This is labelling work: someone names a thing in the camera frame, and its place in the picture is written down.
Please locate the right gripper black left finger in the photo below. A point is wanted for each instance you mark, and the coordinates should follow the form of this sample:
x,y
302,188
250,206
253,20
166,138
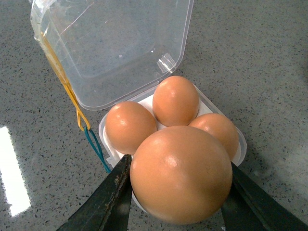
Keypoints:
x,y
107,209

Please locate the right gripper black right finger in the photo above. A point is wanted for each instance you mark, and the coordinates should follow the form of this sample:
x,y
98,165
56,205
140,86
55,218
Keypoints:
x,y
250,208

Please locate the blue rubber band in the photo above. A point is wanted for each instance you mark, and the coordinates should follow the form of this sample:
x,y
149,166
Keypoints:
x,y
94,143

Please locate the brown egg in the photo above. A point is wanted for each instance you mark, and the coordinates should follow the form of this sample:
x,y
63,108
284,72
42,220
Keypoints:
x,y
127,125
181,175
220,127
175,101

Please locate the yellow rubber band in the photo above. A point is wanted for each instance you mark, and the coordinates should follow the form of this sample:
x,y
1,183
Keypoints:
x,y
82,121

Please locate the clear plastic egg box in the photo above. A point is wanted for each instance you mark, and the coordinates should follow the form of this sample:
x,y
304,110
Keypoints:
x,y
114,50

